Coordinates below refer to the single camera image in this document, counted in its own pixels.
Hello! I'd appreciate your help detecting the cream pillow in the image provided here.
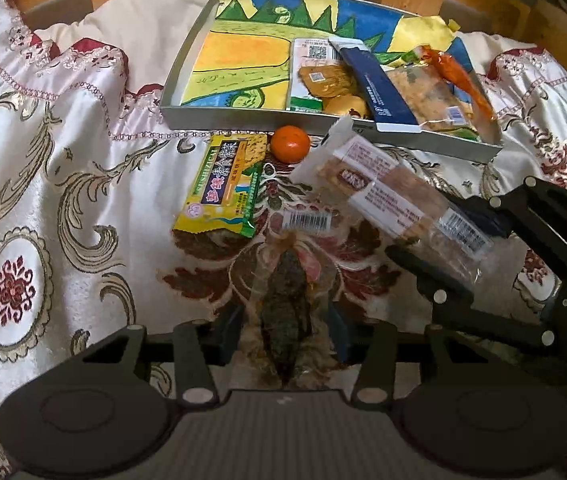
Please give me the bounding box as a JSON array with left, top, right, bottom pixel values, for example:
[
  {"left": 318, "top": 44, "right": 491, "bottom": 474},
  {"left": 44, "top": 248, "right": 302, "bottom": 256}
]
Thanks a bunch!
[{"left": 36, "top": 0, "right": 208, "bottom": 93}]

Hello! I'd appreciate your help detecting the yellow green cracker packet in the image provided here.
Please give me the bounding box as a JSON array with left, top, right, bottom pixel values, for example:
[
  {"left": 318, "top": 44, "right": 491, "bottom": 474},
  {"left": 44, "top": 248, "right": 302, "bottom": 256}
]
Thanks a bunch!
[{"left": 172, "top": 133, "right": 268, "bottom": 238}]

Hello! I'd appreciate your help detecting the white pink labelled packet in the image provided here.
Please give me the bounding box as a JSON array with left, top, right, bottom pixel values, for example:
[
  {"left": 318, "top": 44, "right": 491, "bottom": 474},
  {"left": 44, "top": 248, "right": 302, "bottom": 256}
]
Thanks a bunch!
[{"left": 287, "top": 38, "right": 341, "bottom": 113}]

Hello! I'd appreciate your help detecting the orange red snack bag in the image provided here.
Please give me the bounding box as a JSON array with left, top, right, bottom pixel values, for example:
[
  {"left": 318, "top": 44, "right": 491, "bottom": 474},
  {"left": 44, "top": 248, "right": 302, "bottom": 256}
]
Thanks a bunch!
[{"left": 420, "top": 44, "right": 496, "bottom": 120}]

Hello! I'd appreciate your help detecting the navy blue box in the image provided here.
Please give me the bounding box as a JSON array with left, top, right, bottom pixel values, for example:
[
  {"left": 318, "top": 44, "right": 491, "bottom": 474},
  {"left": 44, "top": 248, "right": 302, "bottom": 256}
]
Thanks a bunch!
[{"left": 329, "top": 36, "right": 421, "bottom": 133}]

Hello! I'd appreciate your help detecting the floral satin bedspread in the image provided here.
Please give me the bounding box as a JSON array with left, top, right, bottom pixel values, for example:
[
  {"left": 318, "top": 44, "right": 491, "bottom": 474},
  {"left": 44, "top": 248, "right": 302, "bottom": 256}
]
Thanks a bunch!
[{"left": 0, "top": 0, "right": 567, "bottom": 480}]

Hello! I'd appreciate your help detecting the grey tray with colourful drawing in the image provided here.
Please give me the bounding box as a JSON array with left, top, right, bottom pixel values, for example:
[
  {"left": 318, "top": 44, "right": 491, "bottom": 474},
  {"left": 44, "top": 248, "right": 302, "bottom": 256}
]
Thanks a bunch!
[{"left": 160, "top": 0, "right": 501, "bottom": 162}]

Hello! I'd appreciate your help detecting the clear bag of biscuits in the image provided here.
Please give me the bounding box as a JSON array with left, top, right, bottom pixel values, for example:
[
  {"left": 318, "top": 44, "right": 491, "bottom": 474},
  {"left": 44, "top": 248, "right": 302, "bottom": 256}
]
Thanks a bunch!
[{"left": 387, "top": 65, "right": 471, "bottom": 131}]

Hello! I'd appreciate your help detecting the dark dried snack clear bag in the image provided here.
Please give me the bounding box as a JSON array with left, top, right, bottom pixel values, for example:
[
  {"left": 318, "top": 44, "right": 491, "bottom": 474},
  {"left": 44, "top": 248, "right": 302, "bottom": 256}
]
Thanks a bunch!
[{"left": 239, "top": 209, "right": 340, "bottom": 390}]

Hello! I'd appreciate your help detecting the orange tangerine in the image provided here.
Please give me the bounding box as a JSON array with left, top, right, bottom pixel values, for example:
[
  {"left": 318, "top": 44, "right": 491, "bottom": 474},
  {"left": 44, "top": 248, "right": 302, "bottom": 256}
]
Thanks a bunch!
[{"left": 270, "top": 126, "right": 311, "bottom": 165}]

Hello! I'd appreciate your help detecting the clear pastry bar package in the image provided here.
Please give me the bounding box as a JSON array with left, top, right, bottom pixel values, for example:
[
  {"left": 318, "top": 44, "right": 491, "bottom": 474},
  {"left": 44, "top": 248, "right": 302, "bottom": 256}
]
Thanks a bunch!
[{"left": 290, "top": 116, "right": 493, "bottom": 285}]

